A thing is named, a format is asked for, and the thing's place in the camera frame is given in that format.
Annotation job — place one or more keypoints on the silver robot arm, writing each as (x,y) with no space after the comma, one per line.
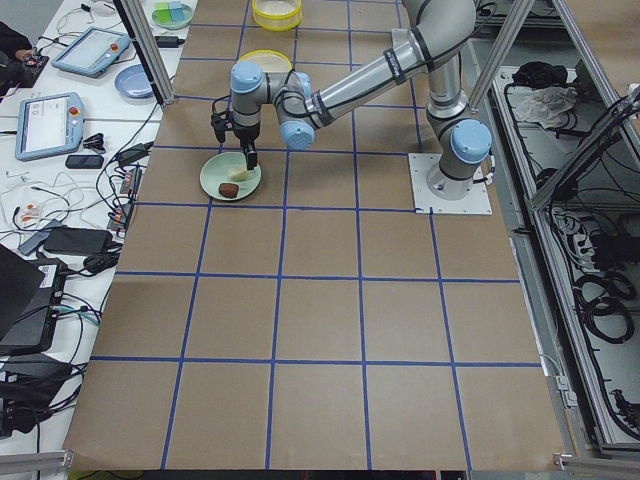
(438,29)

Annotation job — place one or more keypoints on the black laptop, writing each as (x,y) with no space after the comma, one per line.
(30,291)

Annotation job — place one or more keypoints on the teach pendant far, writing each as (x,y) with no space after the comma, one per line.
(92,52)

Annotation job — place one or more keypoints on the brown bun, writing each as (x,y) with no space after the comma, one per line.
(228,190)

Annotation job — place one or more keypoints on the yellow steamer basket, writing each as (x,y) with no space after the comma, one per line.
(277,15)
(270,61)

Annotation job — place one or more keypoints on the aluminium frame post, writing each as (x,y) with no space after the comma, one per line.
(137,27)

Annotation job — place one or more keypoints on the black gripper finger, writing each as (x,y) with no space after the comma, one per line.
(251,158)
(220,135)

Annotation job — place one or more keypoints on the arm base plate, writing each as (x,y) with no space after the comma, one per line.
(434,193)

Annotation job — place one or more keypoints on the white bun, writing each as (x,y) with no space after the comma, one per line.
(238,174)

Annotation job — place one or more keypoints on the teach pendant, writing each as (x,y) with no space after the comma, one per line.
(92,52)
(49,126)

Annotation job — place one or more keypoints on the teach pendant near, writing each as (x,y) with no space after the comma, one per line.
(49,126)

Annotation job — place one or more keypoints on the green bowl with blocks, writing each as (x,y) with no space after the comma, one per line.
(172,15)

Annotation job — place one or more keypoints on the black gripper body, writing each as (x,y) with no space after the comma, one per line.
(246,135)

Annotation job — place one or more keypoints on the light green plate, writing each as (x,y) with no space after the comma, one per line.
(214,172)

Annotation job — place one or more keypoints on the black power adapter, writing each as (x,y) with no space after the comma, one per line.
(165,41)

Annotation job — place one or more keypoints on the blue plate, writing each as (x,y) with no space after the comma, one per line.
(132,82)

